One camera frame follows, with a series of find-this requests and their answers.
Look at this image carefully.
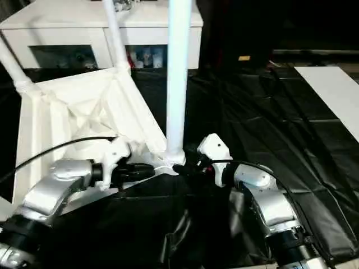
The white plastic table leg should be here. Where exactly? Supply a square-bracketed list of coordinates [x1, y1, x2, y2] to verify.
[0, 36, 36, 98]
[164, 0, 194, 162]
[102, 0, 133, 75]

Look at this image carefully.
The white plastic table top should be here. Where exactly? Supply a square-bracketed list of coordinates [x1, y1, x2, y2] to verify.
[11, 66, 187, 203]

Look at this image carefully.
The white side table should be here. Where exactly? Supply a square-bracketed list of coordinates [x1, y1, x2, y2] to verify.
[294, 66, 359, 142]

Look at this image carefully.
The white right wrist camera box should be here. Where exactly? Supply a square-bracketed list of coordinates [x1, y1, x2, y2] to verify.
[196, 133, 232, 188]

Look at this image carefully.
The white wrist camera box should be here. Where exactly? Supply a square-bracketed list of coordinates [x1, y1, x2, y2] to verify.
[100, 136, 133, 190]
[196, 133, 232, 188]

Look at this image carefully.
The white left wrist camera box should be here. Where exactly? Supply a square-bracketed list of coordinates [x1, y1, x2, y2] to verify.
[100, 136, 133, 190]

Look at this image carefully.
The white cabinet with glass doors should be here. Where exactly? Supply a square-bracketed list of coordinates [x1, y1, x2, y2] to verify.
[0, 0, 204, 69]

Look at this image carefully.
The black work mat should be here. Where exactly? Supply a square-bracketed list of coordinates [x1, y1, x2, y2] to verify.
[0, 64, 359, 269]

